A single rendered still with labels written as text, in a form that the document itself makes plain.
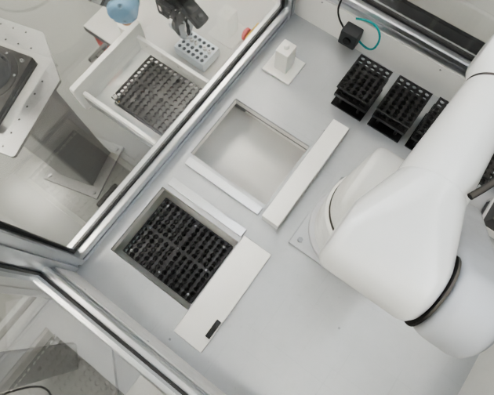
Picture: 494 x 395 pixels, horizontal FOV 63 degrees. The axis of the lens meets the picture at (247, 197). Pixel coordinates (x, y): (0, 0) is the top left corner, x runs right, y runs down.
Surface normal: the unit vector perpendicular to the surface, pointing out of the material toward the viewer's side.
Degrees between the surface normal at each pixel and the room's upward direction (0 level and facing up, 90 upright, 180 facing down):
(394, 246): 10
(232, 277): 0
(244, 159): 0
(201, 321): 0
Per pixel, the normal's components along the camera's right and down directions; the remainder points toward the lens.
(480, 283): 0.22, -0.56
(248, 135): -0.01, -0.29
